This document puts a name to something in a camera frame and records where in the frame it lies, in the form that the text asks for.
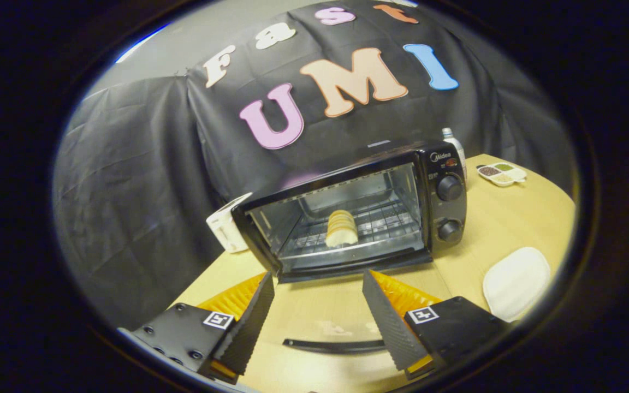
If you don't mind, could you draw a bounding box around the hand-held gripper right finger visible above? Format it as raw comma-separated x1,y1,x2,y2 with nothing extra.
362,269,509,381

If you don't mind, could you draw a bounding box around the white pop-up toaster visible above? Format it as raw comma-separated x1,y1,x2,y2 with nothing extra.
206,192,253,254

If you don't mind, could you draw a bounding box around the white divided dish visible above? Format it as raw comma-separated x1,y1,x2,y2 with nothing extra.
477,162,527,187

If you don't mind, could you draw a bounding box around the black toaster oven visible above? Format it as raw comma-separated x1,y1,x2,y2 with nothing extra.
231,141,467,354

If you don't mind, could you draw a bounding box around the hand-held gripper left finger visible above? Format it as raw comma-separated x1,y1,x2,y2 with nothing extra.
129,271,275,384

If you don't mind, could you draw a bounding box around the bread roll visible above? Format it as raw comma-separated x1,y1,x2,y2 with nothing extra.
325,210,358,248

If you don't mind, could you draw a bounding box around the silver and pink bottle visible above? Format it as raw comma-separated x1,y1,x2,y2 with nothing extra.
442,128,467,181

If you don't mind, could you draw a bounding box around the white plate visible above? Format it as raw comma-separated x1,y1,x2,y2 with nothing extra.
482,247,551,323

